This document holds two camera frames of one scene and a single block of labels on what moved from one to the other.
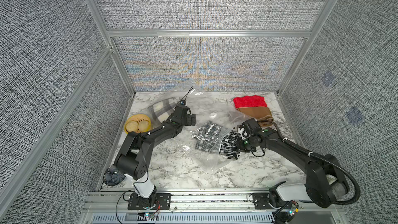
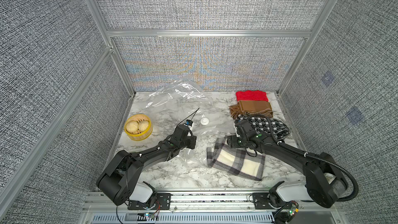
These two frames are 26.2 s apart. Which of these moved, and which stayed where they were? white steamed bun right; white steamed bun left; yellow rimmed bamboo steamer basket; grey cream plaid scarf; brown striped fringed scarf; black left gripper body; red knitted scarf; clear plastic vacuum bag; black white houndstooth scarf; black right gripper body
Moved: clear plastic vacuum bag; black left gripper body; grey cream plaid scarf; red knitted scarf; brown striped fringed scarf; black white houndstooth scarf
Stayed: white steamed bun right; yellow rimmed bamboo steamer basket; white steamed bun left; black right gripper body
